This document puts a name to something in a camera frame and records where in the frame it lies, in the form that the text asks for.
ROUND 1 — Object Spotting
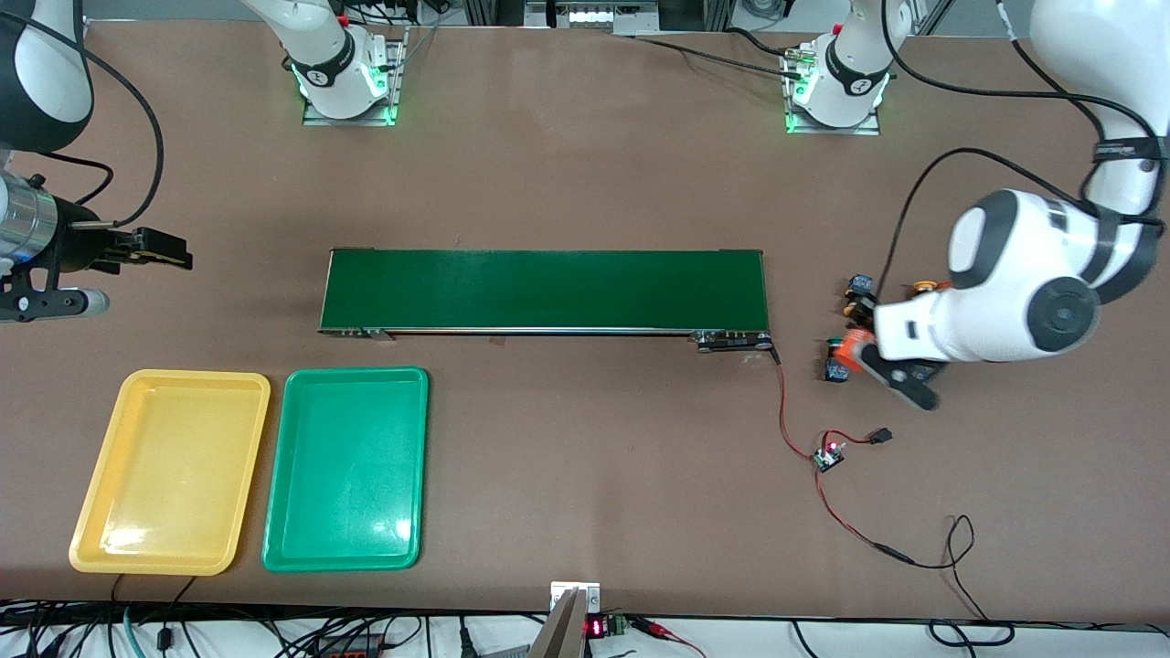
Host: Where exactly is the yellow plastic tray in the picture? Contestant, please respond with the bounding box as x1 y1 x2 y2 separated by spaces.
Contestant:
69 369 272 577

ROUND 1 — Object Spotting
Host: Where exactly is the orange cylinder white print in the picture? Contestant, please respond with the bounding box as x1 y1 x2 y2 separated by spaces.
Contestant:
839 329 880 377

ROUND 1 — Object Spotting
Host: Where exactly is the red clip lead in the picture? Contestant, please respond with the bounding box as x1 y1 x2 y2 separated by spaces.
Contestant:
631 617 705 658

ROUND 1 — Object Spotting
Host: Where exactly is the green plastic tray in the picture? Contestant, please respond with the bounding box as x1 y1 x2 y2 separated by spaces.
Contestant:
261 366 431 573

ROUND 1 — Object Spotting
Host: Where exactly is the lit control box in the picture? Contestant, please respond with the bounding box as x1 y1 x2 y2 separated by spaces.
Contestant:
526 0 659 30

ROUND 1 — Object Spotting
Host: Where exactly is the green belt conveyor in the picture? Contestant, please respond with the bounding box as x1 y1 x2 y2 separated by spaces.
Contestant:
317 248 780 357

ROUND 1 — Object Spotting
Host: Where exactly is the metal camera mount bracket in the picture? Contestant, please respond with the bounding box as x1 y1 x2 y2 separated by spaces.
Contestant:
528 582 601 658

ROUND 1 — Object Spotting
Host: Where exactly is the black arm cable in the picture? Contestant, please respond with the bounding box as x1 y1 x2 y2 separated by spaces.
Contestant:
14 9 165 229
885 146 1098 298

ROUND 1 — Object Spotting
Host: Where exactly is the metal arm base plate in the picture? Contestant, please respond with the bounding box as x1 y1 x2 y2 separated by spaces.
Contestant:
302 27 408 127
784 50 881 136

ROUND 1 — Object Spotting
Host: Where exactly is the thin black looped cable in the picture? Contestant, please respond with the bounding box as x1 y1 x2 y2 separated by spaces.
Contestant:
877 515 1016 648

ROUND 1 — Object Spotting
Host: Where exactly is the red black power strip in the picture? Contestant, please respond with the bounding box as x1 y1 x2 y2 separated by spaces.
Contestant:
315 635 385 658

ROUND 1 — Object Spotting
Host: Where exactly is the black cable across table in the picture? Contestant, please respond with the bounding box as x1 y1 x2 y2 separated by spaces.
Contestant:
631 26 810 81

